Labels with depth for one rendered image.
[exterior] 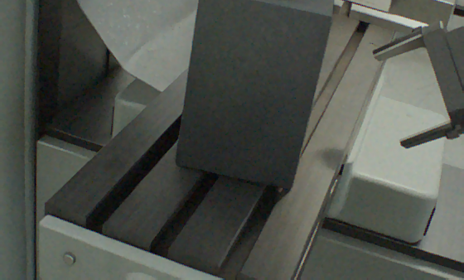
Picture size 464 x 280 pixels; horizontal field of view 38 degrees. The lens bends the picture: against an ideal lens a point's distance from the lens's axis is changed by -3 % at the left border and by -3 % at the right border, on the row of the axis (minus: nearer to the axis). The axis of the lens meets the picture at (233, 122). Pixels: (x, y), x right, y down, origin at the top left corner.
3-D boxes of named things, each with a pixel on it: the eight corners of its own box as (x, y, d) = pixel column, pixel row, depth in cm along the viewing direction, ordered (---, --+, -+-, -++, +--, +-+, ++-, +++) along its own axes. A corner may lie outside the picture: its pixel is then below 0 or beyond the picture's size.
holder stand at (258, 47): (306, 96, 89) (340, -56, 79) (292, 191, 69) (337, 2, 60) (213, 76, 89) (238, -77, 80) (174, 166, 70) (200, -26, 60)
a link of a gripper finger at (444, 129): (397, 138, 74) (451, 118, 71) (404, 142, 76) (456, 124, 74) (401, 152, 73) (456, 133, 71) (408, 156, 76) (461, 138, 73)
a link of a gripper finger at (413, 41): (380, 63, 79) (430, 43, 77) (371, 55, 77) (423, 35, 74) (376, 50, 80) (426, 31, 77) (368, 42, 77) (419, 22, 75)
